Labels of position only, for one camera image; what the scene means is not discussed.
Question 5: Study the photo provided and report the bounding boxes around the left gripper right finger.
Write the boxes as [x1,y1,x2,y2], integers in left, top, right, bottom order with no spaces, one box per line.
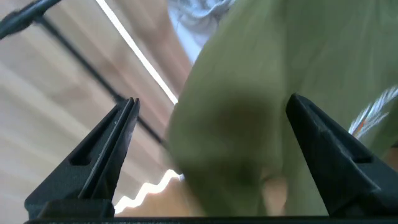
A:
[285,93,398,217]

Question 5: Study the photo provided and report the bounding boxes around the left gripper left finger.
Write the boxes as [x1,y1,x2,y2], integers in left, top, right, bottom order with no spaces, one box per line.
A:
[24,97,141,218]

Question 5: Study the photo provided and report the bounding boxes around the green garment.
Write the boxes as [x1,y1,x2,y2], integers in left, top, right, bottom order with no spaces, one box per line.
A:
[166,0,398,217]

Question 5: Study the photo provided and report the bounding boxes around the pale grey shorts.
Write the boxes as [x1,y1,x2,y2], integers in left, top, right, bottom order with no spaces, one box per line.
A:
[166,0,237,65]

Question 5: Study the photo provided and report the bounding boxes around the black clothes rack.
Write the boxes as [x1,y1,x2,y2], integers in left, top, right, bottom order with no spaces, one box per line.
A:
[0,0,165,147]

